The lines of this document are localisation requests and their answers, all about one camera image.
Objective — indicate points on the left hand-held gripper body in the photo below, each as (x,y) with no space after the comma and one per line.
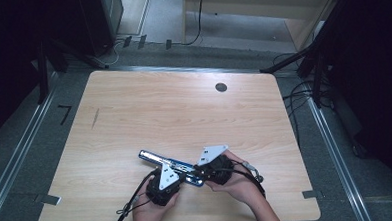
(162,188)

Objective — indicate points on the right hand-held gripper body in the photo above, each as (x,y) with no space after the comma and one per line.
(216,166)

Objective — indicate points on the blue stapler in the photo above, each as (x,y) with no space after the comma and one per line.
(159,159)

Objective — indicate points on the person's left hand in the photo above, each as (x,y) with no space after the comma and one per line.
(152,216)

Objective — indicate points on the person's right hand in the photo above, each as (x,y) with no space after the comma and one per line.
(240,185)

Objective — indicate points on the dark round table grommet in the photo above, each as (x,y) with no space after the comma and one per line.
(221,87)

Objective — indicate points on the grey tape piece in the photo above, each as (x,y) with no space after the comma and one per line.
(49,199)
(311,194)

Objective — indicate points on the black metal stand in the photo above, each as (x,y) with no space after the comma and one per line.
(42,77)
(318,81)

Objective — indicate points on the light wooden furniture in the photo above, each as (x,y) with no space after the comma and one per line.
(256,1)

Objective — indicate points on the dark cabinet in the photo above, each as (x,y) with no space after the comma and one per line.
(103,21)

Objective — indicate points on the black curtain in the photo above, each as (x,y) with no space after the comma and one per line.
(372,66)
(11,48)

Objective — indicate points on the metal floor rail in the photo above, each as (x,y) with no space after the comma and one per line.
(336,157)
(22,148)
(182,69)

